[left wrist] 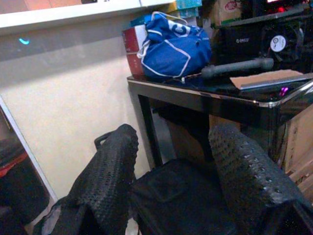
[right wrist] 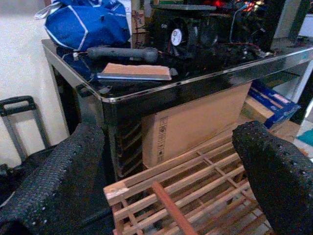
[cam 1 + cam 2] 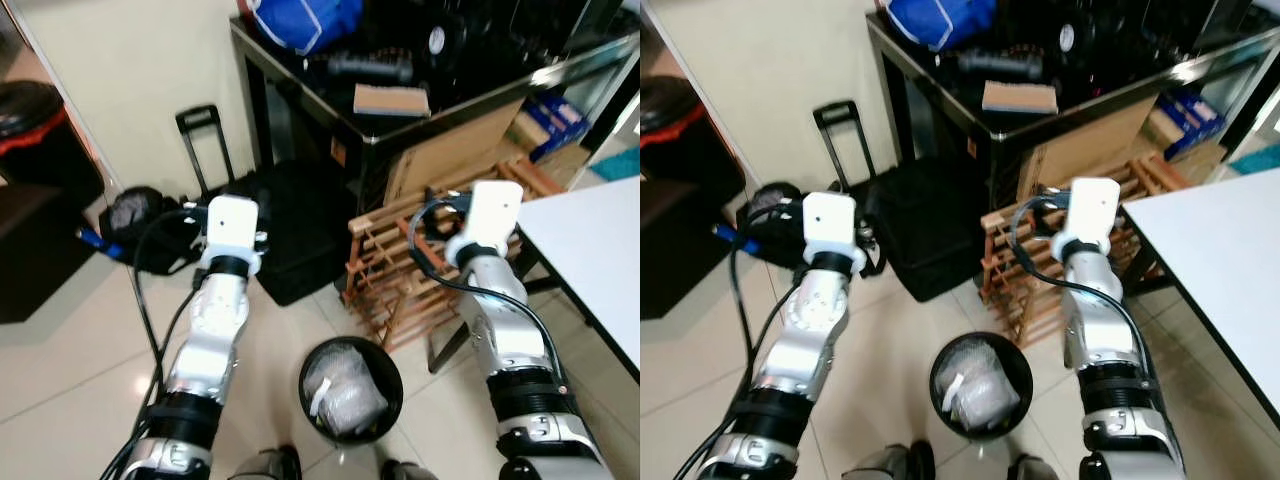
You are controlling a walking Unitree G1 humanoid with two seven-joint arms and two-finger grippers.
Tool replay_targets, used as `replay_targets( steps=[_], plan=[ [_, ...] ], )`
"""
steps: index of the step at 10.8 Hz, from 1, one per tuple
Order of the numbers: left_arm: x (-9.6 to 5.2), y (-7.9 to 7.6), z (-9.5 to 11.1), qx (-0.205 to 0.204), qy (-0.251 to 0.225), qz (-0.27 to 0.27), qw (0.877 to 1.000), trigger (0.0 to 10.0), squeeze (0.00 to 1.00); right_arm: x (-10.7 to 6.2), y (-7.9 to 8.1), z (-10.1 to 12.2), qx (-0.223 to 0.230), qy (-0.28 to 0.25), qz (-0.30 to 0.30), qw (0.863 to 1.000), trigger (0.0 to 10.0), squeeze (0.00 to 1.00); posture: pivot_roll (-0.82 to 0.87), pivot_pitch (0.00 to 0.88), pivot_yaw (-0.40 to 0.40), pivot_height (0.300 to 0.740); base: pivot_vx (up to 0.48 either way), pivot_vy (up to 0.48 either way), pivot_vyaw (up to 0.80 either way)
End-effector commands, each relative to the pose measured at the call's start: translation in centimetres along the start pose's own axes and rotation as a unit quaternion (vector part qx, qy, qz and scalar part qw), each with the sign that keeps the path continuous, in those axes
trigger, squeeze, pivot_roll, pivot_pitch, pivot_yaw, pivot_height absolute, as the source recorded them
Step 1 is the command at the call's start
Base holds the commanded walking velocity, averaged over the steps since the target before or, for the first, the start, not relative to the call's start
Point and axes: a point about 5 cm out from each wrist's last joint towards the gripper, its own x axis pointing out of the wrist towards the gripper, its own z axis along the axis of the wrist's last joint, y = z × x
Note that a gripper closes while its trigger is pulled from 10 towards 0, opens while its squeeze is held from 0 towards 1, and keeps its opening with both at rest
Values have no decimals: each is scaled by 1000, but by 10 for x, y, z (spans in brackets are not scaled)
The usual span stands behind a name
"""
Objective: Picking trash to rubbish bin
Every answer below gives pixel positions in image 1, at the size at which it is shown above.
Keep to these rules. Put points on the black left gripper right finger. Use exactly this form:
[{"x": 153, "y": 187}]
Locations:
[{"x": 249, "y": 176}]

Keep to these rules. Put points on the white framed mirror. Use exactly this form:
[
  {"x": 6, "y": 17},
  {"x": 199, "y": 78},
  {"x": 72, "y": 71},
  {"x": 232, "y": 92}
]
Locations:
[{"x": 22, "y": 176}]

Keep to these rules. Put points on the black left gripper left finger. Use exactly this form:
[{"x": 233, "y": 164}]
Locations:
[{"x": 107, "y": 171}]

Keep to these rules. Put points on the brown cardboard sheet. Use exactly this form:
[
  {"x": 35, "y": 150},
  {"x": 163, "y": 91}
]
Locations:
[{"x": 259, "y": 77}]

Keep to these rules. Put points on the black glass table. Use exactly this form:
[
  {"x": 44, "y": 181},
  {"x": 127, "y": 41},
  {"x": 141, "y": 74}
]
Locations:
[{"x": 220, "y": 100}]

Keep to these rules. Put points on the teal box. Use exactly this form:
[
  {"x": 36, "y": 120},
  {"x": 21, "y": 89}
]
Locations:
[{"x": 187, "y": 6}]

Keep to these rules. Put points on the red and white box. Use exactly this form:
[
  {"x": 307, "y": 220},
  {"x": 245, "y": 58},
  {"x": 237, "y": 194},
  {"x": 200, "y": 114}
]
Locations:
[{"x": 133, "y": 49}]

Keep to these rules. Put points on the plain brown cardboard box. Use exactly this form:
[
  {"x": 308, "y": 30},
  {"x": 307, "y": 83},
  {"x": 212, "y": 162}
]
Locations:
[{"x": 300, "y": 147}]

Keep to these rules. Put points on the black computer fan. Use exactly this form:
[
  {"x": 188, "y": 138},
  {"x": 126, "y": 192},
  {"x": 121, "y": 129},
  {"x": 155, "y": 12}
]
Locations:
[{"x": 278, "y": 42}]

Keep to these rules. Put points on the brown cardboard box red print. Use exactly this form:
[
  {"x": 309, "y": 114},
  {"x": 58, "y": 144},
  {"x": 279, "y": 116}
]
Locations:
[{"x": 226, "y": 11}]

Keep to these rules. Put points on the white shelf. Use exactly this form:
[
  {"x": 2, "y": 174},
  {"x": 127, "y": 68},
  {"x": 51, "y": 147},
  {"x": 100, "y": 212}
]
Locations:
[{"x": 73, "y": 14}]

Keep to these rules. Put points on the black box with white print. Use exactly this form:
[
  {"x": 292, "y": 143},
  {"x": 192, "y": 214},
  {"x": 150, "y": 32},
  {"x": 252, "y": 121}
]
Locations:
[{"x": 239, "y": 41}]

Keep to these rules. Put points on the grey dumbbell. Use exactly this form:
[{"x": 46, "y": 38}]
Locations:
[{"x": 234, "y": 67}]

